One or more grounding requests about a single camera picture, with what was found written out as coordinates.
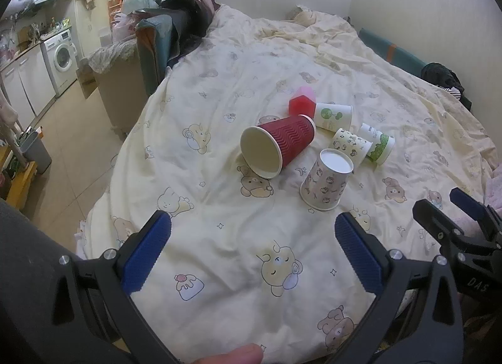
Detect red plastic cup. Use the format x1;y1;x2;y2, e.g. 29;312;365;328
289;87;318;118

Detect pink cloth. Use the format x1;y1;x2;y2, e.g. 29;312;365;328
484;163;502;213

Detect small pattern paper cup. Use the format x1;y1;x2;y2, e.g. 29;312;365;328
333;128;373;167

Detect striped cloth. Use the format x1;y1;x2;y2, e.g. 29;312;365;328
443;84;476;111

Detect beige sofa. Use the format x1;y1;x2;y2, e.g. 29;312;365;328
88;40;149;140

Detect red ribbed paper cup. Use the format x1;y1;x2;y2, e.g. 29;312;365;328
240;114;317;180

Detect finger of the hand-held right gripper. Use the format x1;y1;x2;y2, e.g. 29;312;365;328
449;187;502;248
413;198;488;250

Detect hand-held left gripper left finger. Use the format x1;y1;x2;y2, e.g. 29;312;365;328
52;209;186;364

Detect black garment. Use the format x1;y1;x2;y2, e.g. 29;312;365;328
421;62;467;95

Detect white kitchen cabinet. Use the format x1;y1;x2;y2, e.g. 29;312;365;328
0;44;58;128

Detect green bush print paper cup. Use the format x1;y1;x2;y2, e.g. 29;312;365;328
359;123;396;165

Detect yellow wooden stool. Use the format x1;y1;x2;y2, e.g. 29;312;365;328
0;146;39;210

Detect beige pillow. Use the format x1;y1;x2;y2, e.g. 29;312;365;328
286;5;319;26

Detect green mattress edge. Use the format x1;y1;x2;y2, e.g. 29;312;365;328
358;27;429;75

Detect dark clothes pile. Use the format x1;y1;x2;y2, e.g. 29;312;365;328
152;0;221;64

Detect person's left hand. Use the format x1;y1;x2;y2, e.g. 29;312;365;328
191;344;264;364

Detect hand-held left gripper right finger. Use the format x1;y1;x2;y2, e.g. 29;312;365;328
325;212;466;364

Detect cardboard box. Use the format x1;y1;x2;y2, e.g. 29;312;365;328
76;64;99;100

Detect white washing machine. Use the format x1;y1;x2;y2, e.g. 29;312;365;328
41;29;79;98

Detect grey trash bin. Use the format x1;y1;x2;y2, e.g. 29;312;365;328
19;126;53;175

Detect animal print paper cup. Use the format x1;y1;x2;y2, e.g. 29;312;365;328
300;148;354;212

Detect green tree print paper cup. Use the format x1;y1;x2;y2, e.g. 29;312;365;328
314;102;354;132

